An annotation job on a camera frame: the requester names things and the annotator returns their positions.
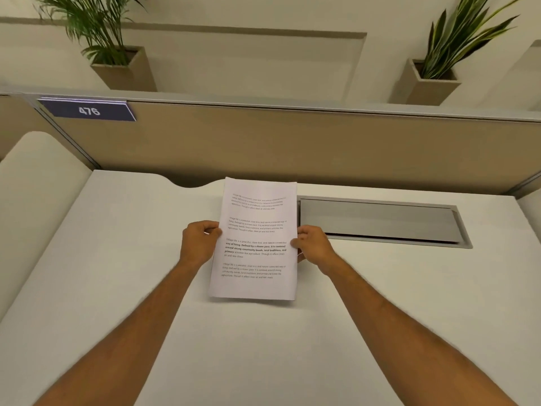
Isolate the neighbouring white desk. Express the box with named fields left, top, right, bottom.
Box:
left=0, top=131, right=94, bottom=322

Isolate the beige desk partition panel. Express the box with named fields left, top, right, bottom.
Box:
left=0, top=86, right=541, bottom=197

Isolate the white printed paper sheet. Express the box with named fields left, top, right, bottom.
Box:
left=208, top=177, right=298, bottom=301

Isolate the beige square planter pot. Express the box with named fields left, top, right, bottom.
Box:
left=399, top=59, right=462, bottom=107
left=90, top=46, right=158, bottom=92

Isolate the person's left hand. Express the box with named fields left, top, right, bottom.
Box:
left=181, top=221, right=223, bottom=268

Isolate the spiky green snake plant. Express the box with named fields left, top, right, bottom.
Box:
left=420, top=0, right=527, bottom=81

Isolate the person's right forearm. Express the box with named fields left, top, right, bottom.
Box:
left=317, top=260, right=520, bottom=406

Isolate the grey metal cable tray lid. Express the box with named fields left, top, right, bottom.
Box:
left=297, top=196, right=473, bottom=250

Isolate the person's right hand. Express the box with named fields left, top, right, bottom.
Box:
left=290, top=225, right=339, bottom=276

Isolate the person's left forearm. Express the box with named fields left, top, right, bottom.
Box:
left=33, top=255, right=203, bottom=406

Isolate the dark blue number sign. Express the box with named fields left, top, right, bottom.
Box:
left=37, top=98, right=138, bottom=122

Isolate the feathery green palm plant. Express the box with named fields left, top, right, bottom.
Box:
left=35, top=0, right=146, bottom=66

